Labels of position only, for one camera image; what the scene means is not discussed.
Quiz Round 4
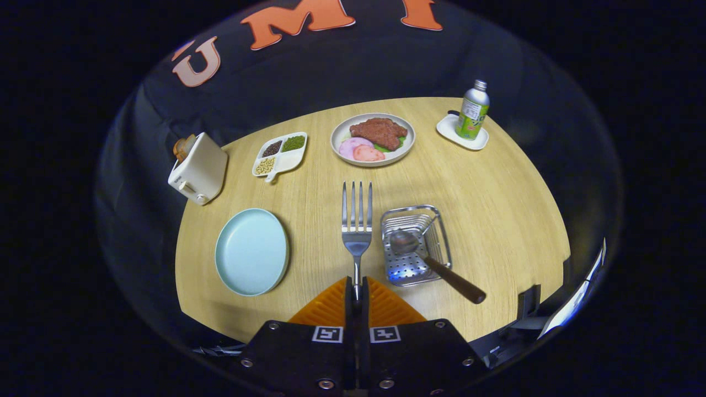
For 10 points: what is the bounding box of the wooden handled metal fork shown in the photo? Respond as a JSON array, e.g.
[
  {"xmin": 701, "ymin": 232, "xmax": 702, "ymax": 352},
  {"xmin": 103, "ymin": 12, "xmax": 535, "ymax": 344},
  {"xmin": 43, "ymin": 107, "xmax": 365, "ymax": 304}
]
[{"xmin": 341, "ymin": 181, "xmax": 373, "ymax": 301}]

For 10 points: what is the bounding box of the reddish pink ham slice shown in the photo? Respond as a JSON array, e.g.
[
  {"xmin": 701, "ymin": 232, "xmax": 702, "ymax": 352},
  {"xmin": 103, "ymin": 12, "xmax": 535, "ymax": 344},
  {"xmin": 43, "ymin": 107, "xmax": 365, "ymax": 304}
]
[{"xmin": 353, "ymin": 144, "xmax": 386, "ymax": 163}]

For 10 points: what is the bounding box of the green drink bottle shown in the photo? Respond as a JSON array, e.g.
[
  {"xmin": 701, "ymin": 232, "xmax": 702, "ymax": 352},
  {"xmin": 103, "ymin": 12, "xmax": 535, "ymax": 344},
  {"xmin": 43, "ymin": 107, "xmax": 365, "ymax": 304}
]
[{"xmin": 455, "ymin": 79, "xmax": 490, "ymax": 140}]

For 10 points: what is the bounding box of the beige round plate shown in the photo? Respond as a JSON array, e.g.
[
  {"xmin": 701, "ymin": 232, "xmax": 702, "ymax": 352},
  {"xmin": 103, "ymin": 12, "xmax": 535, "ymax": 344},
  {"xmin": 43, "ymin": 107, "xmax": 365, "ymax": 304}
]
[{"xmin": 330, "ymin": 113, "xmax": 416, "ymax": 168}]

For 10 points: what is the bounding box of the white divided dish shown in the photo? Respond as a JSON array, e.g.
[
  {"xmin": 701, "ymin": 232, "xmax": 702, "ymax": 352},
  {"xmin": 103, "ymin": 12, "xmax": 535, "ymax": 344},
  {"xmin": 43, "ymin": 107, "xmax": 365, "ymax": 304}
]
[{"xmin": 252, "ymin": 132, "xmax": 308, "ymax": 184}]

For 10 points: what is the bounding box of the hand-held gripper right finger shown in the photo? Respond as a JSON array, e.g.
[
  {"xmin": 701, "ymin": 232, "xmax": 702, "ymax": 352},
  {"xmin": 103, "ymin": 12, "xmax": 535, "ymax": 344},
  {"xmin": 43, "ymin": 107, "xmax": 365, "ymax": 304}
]
[{"xmin": 359, "ymin": 277, "xmax": 489, "ymax": 397}]

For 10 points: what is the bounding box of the toasted bread slice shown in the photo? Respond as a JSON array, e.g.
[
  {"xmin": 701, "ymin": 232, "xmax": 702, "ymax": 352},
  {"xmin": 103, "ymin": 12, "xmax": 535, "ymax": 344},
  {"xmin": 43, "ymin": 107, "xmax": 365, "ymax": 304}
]
[{"xmin": 173, "ymin": 134, "xmax": 197, "ymax": 162}]

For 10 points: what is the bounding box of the green lettuce leaf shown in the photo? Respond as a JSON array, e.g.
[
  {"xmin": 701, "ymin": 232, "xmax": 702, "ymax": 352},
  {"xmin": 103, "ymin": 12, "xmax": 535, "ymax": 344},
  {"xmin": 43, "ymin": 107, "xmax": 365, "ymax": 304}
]
[{"xmin": 374, "ymin": 135, "xmax": 408, "ymax": 153}]

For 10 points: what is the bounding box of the brown meat steak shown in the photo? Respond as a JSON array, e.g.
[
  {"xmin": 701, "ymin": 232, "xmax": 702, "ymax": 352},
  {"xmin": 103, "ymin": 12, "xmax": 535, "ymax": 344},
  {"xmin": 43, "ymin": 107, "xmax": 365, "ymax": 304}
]
[{"xmin": 349, "ymin": 117, "xmax": 409, "ymax": 152}]

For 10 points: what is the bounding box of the wooden handled metal spoon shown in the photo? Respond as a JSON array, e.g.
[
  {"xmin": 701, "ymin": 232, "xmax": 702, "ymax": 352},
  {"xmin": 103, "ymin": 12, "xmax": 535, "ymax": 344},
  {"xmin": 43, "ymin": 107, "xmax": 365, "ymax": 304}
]
[{"xmin": 389, "ymin": 229, "xmax": 487, "ymax": 305}]

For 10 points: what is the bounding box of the light blue plate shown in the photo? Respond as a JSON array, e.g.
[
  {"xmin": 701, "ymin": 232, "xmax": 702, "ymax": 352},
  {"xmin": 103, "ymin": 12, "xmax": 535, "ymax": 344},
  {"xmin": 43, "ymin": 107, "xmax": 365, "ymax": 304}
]
[{"xmin": 215, "ymin": 208, "xmax": 290, "ymax": 297}]

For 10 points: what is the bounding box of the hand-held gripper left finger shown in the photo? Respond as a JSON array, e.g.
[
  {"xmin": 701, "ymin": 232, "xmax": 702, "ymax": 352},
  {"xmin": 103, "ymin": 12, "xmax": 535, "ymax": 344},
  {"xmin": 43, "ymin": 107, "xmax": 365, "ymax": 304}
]
[{"xmin": 229, "ymin": 277, "xmax": 356, "ymax": 397}]

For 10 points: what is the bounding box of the pale pink ham slice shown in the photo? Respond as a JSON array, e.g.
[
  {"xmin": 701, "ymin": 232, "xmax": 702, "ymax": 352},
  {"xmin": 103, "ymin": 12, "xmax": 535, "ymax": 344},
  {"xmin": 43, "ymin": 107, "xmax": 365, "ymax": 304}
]
[{"xmin": 339, "ymin": 137, "xmax": 376, "ymax": 160}]

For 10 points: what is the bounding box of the metal drainer basket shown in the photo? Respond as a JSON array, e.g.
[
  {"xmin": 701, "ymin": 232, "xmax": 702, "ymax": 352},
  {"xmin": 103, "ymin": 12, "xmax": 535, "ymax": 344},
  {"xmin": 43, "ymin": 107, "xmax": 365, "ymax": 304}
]
[{"xmin": 380, "ymin": 205, "xmax": 453, "ymax": 288}]

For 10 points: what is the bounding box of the white toaster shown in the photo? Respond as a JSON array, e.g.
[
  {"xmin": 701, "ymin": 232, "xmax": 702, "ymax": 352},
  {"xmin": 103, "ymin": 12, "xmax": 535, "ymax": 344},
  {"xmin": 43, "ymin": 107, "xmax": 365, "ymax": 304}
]
[{"xmin": 168, "ymin": 132, "xmax": 228, "ymax": 206}]

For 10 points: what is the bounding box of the white square coaster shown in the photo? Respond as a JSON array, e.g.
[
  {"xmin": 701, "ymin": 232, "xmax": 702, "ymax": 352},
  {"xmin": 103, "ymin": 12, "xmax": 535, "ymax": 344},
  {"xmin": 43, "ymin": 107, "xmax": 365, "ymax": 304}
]
[{"xmin": 436, "ymin": 112, "xmax": 490, "ymax": 151}]

